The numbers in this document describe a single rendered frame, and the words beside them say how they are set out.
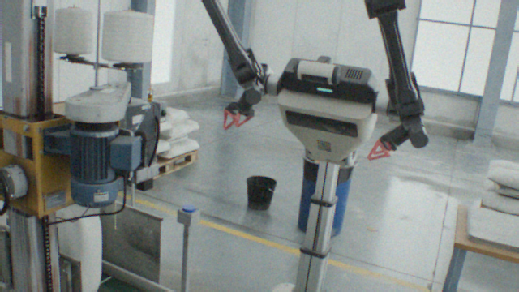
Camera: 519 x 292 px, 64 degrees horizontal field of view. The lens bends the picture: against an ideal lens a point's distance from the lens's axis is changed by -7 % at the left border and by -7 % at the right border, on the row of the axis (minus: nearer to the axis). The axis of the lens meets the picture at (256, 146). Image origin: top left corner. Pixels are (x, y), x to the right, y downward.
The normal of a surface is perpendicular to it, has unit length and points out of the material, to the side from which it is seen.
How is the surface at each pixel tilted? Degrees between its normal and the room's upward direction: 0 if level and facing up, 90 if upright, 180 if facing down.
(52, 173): 90
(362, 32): 90
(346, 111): 40
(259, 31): 90
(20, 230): 90
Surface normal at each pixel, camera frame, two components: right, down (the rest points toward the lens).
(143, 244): -0.44, 0.19
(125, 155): -0.04, 0.25
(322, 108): -0.21, -0.61
